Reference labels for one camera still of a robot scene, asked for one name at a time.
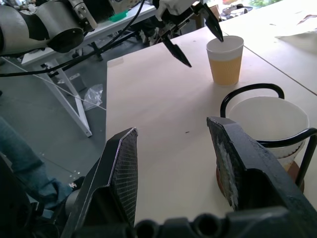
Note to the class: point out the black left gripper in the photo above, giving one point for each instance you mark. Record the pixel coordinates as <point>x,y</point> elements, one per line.
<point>178,22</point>

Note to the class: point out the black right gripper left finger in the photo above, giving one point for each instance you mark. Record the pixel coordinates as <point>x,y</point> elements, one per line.
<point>123,173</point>

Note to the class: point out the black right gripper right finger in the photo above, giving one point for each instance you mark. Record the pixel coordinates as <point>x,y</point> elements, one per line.
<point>250,158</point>

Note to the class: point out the yellow ribbed paper cup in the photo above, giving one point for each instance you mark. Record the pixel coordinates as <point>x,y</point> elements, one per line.
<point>225,69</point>

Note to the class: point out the white paper cup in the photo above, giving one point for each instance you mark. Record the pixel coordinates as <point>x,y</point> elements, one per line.
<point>267,116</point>

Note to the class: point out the black shoe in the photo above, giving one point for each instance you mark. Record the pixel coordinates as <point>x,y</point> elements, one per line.
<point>77,183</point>

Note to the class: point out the green plastic object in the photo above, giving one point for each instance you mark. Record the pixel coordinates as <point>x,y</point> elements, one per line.
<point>118,17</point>

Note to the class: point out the clear plastic bag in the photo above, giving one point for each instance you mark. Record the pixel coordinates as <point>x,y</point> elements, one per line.
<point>94,96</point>

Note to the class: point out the grey box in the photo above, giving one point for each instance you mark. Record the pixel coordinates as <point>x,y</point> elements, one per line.
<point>78,83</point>

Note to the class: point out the person's leg in jeans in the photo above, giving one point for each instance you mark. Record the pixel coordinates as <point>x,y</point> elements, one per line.
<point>19,153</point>

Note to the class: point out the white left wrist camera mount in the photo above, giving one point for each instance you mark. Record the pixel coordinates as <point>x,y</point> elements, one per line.
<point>171,6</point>

